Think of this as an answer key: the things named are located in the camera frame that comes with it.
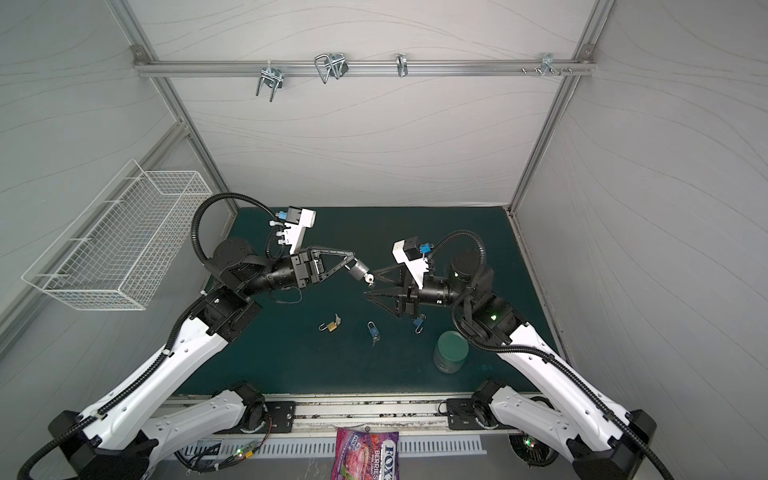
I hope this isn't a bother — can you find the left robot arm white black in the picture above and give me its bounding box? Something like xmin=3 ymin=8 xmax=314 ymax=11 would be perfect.
xmin=49 ymin=238 xmax=374 ymax=479

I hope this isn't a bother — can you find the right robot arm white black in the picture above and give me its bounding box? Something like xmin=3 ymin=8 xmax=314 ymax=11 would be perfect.
xmin=363 ymin=250 xmax=657 ymax=479

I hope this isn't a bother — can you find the brass padlock with key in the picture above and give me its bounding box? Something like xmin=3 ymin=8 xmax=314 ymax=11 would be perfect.
xmin=318 ymin=315 xmax=342 ymax=332

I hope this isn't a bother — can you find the small blue padlock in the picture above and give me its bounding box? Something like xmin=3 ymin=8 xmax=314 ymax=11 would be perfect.
xmin=413 ymin=314 xmax=426 ymax=334

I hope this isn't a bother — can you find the blue padlock with keys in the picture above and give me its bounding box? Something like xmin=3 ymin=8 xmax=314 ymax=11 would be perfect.
xmin=367 ymin=321 xmax=381 ymax=346

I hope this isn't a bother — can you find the purple candy bag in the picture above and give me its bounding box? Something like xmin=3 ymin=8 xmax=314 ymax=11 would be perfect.
xmin=331 ymin=429 xmax=400 ymax=480

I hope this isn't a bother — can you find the metal u-bolt clamp middle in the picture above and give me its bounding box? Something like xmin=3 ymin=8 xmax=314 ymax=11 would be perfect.
xmin=314 ymin=52 xmax=349 ymax=84

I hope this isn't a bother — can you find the metal u-bolt clamp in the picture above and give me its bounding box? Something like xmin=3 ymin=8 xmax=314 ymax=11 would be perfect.
xmin=255 ymin=64 xmax=284 ymax=102
xmin=314 ymin=52 xmax=349 ymax=84

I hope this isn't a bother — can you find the metal u-bolt clamp left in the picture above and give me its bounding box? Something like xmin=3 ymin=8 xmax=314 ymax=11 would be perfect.
xmin=255 ymin=64 xmax=284 ymax=102

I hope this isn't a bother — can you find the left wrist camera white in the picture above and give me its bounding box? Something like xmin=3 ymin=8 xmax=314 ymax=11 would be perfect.
xmin=269 ymin=206 xmax=316 ymax=255

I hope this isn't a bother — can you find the left black corrugated cable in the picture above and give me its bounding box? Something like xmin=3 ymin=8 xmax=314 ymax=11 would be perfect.
xmin=16 ymin=192 xmax=280 ymax=480

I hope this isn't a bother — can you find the black corrugated cable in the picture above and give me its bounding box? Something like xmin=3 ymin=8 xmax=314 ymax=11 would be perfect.
xmin=428 ymin=229 xmax=676 ymax=480
xmin=16 ymin=192 xmax=280 ymax=480

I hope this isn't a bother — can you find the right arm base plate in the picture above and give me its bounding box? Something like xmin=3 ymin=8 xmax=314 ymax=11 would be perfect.
xmin=438 ymin=398 xmax=499 ymax=431

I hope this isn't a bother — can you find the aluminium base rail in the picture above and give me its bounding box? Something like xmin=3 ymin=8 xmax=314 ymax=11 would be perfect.
xmin=265 ymin=392 xmax=509 ymax=437

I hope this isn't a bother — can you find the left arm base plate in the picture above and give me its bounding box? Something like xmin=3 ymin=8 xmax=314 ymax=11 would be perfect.
xmin=236 ymin=401 xmax=296 ymax=434

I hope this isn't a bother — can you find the white wire basket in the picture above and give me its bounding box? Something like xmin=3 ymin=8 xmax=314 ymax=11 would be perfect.
xmin=21 ymin=160 xmax=211 ymax=311

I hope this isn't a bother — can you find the small metal bracket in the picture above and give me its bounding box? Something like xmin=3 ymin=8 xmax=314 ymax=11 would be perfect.
xmin=395 ymin=53 xmax=408 ymax=78

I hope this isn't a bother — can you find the right black corrugated cable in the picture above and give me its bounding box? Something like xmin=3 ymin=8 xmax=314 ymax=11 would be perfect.
xmin=428 ymin=229 xmax=676 ymax=480

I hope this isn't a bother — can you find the white slotted cable duct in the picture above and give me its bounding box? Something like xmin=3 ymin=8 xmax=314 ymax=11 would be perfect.
xmin=158 ymin=435 xmax=487 ymax=462

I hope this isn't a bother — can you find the aluminium cross rail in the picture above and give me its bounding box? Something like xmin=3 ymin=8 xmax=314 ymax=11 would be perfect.
xmin=135 ymin=57 xmax=597 ymax=78

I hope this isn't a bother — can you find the metal hook bracket right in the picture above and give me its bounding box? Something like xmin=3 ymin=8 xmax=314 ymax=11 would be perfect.
xmin=520 ymin=53 xmax=573 ymax=77

